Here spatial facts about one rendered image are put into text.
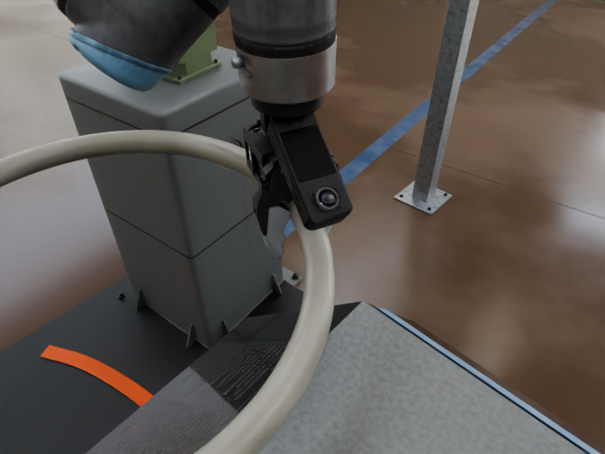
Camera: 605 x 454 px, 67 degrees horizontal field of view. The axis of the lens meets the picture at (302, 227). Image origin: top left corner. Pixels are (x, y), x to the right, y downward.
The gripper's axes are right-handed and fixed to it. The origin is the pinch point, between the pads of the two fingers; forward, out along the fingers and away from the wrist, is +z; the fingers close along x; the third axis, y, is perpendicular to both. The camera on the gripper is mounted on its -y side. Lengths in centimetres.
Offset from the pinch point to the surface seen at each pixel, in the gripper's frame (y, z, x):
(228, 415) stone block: -13.6, 5.6, 14.5
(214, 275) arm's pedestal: 57, 64, 4
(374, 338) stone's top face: -12.9, 4.0, -3.0
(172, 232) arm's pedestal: 59, 45, 12
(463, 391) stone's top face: -22.2, 3.8, -7.8
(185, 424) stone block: -10.0, 10.8, 19.1
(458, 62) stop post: 93, 35, -107
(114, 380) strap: 53, 91, 42
